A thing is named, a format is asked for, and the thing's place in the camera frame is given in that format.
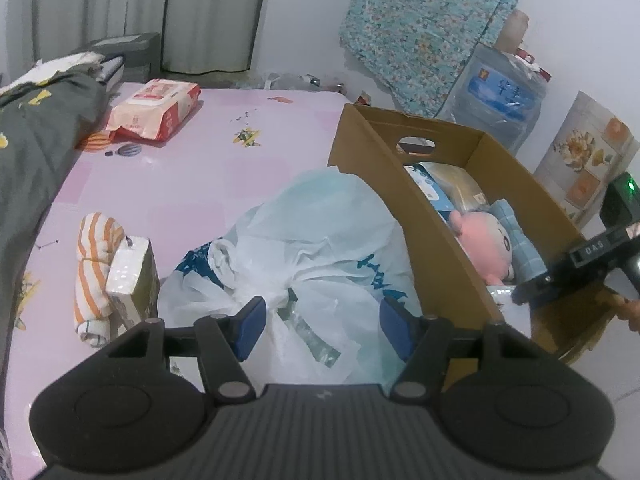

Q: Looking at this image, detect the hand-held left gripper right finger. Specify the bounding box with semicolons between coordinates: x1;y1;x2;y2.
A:
379;296;540;402

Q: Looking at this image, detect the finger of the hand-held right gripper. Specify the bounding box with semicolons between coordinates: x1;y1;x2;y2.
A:
511;270;557;306

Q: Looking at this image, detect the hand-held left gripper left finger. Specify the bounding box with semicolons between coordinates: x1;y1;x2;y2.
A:
107;296;267;402

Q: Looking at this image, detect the pink plush doll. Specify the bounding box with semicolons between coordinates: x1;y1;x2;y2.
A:
446;209;517;287

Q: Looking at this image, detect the white plastic bag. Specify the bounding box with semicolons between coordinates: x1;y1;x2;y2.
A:
158;166;424;387

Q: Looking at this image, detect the clear bag of beige pads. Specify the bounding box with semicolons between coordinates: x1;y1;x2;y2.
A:
419;161;490;212

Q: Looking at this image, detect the blue white soft packet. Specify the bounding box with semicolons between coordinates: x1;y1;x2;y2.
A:
404;162;457;223

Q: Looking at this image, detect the brown cardboard box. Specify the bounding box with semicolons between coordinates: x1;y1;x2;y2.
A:
327;102;622;367

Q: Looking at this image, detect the person's right hand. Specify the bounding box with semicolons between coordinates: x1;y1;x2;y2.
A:
614;292;640;333

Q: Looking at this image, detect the green tissue pack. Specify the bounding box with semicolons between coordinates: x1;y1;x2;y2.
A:
104;236;162;328

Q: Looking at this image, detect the orange striped cloth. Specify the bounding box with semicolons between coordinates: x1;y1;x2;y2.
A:
73;211;127;349

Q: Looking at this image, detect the pink printed mat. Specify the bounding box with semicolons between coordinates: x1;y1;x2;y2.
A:
0;80;401;396

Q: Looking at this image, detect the large water bottle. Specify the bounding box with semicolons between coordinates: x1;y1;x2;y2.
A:
444;41;552;155

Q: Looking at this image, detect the pink wet wipes pack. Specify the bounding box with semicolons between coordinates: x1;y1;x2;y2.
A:
104;78;202;144

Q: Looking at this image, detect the cluster of small bottles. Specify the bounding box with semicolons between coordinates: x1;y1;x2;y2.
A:
261;71;348;95

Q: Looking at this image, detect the grey quilt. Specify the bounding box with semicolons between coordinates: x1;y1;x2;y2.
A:
0;67;110;376

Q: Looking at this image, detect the teal floral cloth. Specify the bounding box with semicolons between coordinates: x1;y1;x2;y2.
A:
338;0;535;122

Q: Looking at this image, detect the grey storage box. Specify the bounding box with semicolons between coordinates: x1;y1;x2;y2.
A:
67;32;162;85

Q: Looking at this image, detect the white crumpled cloth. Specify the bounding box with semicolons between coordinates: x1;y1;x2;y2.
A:
0;50;127;97

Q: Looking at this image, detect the grey curtain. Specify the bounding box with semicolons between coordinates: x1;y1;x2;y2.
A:
0;0;275;77

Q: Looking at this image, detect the flower wall picture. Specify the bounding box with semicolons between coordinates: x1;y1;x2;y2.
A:
531;90;640;228

